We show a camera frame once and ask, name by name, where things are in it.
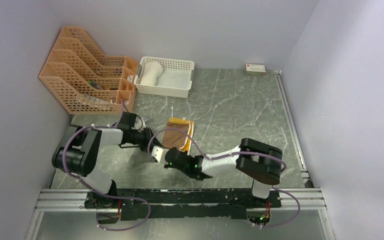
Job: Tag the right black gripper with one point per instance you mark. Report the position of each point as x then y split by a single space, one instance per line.
168 166

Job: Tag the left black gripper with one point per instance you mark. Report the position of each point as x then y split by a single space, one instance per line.
148 134

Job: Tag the brown yellow towel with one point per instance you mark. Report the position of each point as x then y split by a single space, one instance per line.
175 136

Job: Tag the cream white towel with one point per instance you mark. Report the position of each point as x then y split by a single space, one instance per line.
152 70

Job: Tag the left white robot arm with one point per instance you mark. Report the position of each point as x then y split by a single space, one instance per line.
77 152

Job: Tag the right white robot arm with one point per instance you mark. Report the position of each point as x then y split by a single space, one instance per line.
260 161

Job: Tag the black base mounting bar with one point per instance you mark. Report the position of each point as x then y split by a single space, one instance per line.
138 203

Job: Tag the white plastic basket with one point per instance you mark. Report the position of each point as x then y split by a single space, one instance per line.
175 80

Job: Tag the orange plastic file organizer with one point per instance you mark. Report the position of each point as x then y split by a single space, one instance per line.
84 79

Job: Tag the small white red box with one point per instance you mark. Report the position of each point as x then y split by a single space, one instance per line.
255 69

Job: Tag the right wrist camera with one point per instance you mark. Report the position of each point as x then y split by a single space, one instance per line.
158 154

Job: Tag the aluminium frame rail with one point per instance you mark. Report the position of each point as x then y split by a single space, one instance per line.
303 213

